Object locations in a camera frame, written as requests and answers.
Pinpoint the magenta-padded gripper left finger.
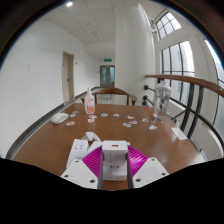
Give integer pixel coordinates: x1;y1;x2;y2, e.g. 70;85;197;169
60;145;104;190

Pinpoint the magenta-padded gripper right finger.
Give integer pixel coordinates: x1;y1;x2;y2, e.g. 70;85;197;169
125;145;170;190

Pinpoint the white charger block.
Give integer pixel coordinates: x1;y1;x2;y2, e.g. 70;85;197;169
100;139;130;182

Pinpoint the tall black-framed window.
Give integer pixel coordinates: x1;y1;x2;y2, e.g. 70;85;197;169
160;40;196;104

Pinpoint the large curved window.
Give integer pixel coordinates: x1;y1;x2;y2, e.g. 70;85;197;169
203;39;224;141

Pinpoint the glazed double door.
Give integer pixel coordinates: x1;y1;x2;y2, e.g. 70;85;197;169
99;64;116;88

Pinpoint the white side door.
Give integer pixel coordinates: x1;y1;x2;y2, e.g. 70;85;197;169
61;50;76;104

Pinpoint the wooden chair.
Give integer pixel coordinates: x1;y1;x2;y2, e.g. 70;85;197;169
80;87;139;106

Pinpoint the small high window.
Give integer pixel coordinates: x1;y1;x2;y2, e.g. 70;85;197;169
154;11;183;41

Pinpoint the white orange-labelled pump bottle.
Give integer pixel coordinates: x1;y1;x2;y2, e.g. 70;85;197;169
83;87;96;115

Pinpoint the white computer mouse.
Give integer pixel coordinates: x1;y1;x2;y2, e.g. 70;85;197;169
50;112;70;125

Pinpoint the white paper card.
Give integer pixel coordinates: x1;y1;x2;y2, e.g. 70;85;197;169
170;126;189;141

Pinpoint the wood-topped black railing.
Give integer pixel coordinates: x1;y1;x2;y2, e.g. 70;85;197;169
142;73;224;158

